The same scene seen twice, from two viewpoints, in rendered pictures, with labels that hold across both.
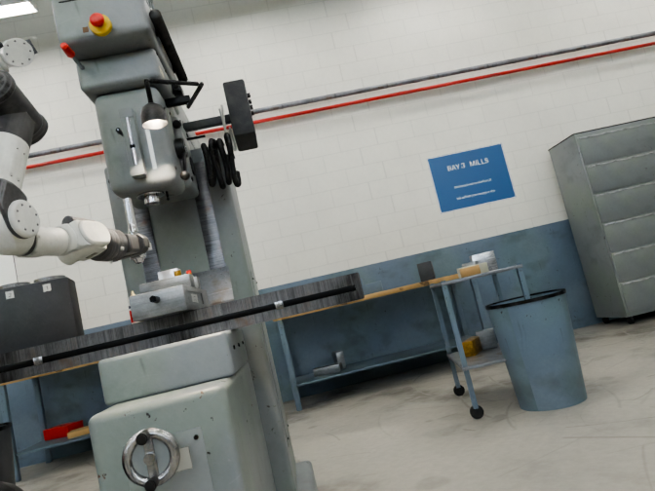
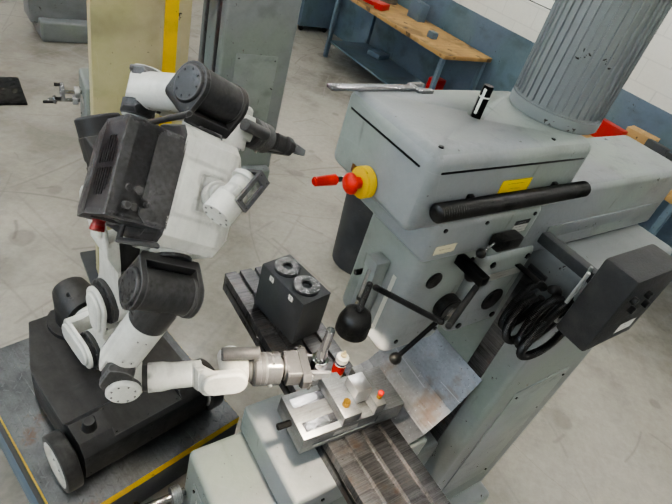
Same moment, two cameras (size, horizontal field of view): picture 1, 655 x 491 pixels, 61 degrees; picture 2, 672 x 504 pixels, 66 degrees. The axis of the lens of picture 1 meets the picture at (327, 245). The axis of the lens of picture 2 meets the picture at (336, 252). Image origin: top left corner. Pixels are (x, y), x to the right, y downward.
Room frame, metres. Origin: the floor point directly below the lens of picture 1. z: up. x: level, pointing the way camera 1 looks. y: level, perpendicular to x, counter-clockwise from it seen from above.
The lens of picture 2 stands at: (0.95, -0.18, 2.21)
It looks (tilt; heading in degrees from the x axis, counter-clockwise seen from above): 36 degrees down; 53
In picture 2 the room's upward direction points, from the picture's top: 18 degrees clockwise
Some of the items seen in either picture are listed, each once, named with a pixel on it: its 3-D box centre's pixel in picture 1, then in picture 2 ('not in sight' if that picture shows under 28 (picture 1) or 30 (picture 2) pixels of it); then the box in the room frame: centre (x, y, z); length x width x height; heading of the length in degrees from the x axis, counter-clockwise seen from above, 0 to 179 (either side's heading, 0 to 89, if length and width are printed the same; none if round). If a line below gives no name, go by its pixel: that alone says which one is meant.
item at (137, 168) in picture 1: (133, 143); (366, 291); (1.59, 0.50, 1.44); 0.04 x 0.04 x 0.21; 6
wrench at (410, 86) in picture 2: not in sight; (381, 87); (1.53, 0.60, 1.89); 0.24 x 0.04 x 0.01; 7
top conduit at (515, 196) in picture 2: (170, 51); (517, 198); (1.75, 0.37, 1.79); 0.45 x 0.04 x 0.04; 6
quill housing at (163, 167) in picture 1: (141, 147); (406, 274); (1.70, 0.51, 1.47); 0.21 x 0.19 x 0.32; 96
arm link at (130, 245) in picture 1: (117, 246); (284, 368); (1.47, 0.56, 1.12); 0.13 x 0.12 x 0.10; 78
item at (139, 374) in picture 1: (183, 360); (334, 433); (1.70, 0.51, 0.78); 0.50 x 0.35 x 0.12; 6
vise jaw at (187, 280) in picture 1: (168, 285); (339, 398); (1.64, 0.49, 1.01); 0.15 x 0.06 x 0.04; 93
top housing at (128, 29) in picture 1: (122, 50); (464, 150); (1.71, 0.51, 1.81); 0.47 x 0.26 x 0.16; 6
